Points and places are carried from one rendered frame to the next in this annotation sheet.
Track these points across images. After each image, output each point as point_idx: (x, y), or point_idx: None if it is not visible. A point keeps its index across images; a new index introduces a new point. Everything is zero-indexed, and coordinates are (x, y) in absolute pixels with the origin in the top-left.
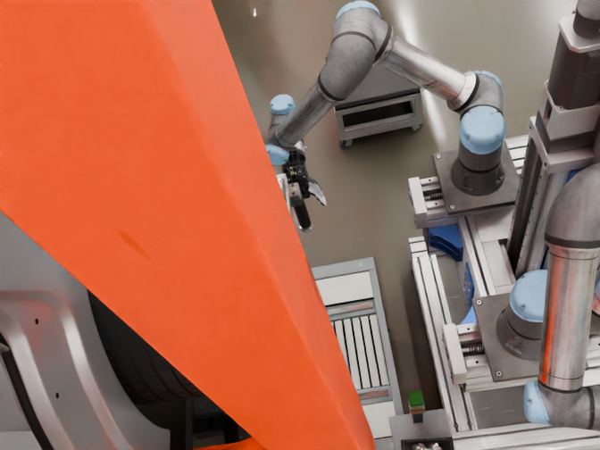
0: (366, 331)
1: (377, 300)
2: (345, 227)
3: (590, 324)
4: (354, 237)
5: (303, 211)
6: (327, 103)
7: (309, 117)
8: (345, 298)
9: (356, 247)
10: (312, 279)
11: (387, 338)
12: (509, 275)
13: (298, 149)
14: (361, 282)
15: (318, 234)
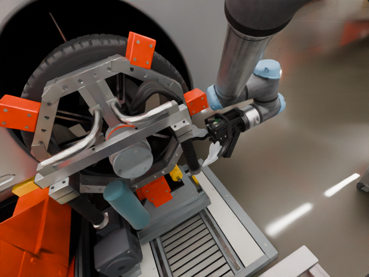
0: (218, 272)
1: (244, 271)
2: (294, 221)
3: None
4: (290, 231)
5: (184, 151)
6: (230, 32)
7: (222, 56)
8: (234, 244)
9: (283, 236)
10: None
11: None
12: None
13: (246, 116)
14: (251, 251)
15: (275, 205)
